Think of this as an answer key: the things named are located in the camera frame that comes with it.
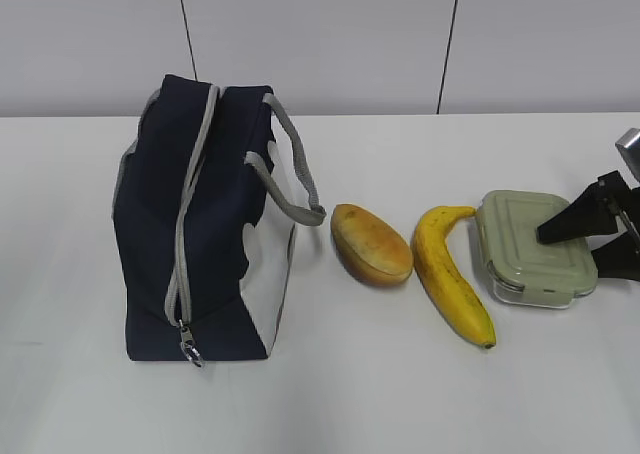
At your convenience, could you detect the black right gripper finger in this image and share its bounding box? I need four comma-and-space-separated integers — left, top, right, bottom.
591, 228, 639, 280
536, 170, 630, 245

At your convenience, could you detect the green lidded glass container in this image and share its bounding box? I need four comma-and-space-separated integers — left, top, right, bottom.
475, 190, 598, 309

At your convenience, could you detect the yellow banana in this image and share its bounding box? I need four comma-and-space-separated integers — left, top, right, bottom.
411, 206, 497, 350

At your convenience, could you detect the halved mango fruit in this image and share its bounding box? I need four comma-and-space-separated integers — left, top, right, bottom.
330, 204, 414, 287

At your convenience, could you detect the navy blue lunch bag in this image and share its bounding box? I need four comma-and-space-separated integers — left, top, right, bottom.
112, 75, 326, 366

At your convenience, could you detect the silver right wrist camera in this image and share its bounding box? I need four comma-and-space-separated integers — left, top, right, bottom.
615, 128, 640, 181

